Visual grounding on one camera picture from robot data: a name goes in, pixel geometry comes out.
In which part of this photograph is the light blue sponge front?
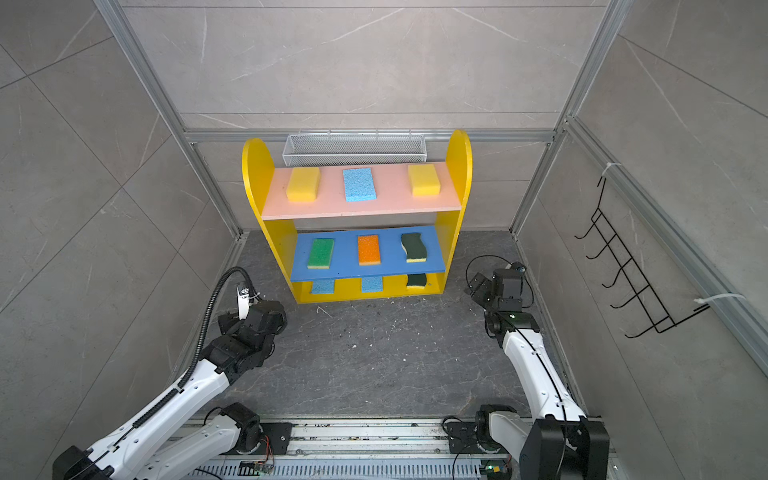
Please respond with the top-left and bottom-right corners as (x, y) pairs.
(311, 279), (335, 295)

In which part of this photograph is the dark green curved sponge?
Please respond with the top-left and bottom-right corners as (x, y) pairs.
(406, 274), (427, 289)
(401, 232), (428, 263)

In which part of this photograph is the green yellow sponge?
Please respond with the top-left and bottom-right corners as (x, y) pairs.
(307, 238), (335, 270)

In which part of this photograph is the light blue sponge row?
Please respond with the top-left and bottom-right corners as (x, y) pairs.
(361, 276), (384, 293)

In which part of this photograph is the orange sponge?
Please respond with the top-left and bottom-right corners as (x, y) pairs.
(357, 235), (381, 266)

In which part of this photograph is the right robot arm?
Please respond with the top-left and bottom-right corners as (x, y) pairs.
(467, 262), (610, 479)

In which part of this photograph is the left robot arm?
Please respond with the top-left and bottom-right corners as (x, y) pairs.
(52, 266), (287, 479)

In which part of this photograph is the yellow shelf unit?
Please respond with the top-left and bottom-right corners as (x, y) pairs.
(242, 130), (473, 304)

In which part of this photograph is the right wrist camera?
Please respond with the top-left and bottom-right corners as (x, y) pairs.
(510, 262), (527, 274)

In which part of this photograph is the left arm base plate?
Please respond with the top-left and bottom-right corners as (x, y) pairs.
(246, 422), (293, 457)

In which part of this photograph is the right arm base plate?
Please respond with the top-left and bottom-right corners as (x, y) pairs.
(441, 417), (500, 454)

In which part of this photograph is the black wire hook rack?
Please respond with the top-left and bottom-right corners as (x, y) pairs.
(574, 177), (711, 339)

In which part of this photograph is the aluminium rail base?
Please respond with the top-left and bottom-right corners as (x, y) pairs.
(149, 417), (613, 480)

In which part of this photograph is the white wire mesh basket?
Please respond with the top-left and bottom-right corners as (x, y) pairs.
(282, 133), (427, 167)

